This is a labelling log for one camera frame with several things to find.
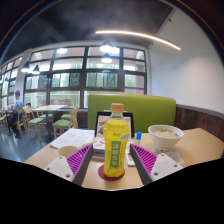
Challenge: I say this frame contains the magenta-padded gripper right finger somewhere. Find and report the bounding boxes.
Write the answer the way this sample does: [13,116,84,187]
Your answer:
[129,143,185,186]

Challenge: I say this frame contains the light wooden dining table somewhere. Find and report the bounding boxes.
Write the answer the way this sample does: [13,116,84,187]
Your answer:
[32,104,68,141]

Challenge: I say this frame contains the long curved light strip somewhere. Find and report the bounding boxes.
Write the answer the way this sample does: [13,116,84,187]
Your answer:
[94,29,182,51]

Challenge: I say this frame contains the wooden green-seated chairs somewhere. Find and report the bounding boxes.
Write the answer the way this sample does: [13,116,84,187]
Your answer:
[0,105,79,141]

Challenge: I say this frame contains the person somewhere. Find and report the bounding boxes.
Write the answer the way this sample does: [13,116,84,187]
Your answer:
[8,89,25,136]

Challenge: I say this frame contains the dark pendant ceiling lamps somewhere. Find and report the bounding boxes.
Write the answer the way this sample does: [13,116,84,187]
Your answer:
[20,41,114,74]

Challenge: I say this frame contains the white open booklet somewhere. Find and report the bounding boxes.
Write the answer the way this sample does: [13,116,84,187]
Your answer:
[49,128,96,150]

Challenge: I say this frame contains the small blue-capped bottle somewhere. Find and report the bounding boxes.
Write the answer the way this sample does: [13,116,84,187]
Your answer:
[134,131,143,147]

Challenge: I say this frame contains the cream paper cup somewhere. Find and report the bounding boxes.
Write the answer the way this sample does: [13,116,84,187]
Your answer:
[57,145,80,158]

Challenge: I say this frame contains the small white flat device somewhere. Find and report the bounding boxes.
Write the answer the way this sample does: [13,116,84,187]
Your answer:
[125,151,136,167]

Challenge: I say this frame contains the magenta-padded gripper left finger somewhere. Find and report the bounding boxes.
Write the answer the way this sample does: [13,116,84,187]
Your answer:
[44,143,95,187]

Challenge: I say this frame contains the white ceramic bowl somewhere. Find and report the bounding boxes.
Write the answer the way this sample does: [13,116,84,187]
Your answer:
[147,124,185,152]

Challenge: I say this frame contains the black tablet with pictures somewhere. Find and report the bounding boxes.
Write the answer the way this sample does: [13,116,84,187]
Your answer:
[94,110,136,138]

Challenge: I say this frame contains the yellow drink bottle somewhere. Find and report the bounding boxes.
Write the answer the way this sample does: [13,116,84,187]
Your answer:
[102,102,130,178]

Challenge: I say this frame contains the green upholstered bench backrest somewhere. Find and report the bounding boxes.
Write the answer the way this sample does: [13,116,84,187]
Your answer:
[87,92,177,134]

